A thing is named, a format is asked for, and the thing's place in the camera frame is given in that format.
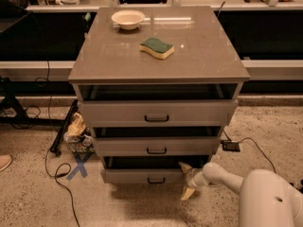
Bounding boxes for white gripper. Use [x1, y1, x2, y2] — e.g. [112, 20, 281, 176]
[178, 162, 203, 201]

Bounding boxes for grey bottom drawer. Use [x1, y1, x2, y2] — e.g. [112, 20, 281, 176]
[99, 155, 211, 185]

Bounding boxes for grey drawer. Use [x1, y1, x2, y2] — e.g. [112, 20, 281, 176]
[99, 155, 211, 185]
[93, 137, 220, 156]
[79, 100, 238, 128]

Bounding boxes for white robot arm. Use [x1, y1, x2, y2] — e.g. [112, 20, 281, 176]
[179, 162, 303, 227]

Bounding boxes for grey middle drawer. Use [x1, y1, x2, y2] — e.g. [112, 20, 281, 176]
[93, 137, 220, 156]

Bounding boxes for grey top drawer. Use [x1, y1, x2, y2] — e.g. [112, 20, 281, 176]
[79, 100, 238, 128]

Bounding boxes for grey drawer cabinet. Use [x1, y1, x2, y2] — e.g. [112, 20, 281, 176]
[67, 6, 251, 183]

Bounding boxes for black power adapter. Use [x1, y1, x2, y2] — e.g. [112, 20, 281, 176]
[222, 140, 241, 152]

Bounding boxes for blue tape cross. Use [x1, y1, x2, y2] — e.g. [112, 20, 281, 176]
[66, 152, 93, 180]

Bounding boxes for crumpled bag pile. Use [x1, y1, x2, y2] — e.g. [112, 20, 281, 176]
[63, 112, 95, 153]

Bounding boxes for green yellow sponge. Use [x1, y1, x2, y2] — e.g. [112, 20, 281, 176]
[139, 38, 174, 60]

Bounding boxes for black stand leg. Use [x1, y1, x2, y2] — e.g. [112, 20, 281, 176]
[50, 99, 78, 156]

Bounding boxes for white bowl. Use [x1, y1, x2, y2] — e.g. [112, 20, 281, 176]
[111, 10, 145, 30]

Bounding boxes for shoe tip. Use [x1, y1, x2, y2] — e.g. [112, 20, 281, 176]
[0, 154, 12, 171]

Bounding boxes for black cable right floor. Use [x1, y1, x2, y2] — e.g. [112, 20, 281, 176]
[223, 130, 278, 175]

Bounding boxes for black cable floor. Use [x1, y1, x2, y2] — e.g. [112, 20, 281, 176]
[44, 60, 81, 227]
[223, 130, 278, 175]

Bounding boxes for black cable left floor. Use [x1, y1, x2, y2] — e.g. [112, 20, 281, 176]
[44, 60, 81, 227]

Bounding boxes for black table frame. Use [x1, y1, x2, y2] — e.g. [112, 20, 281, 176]
[0, 78, 68, 129]

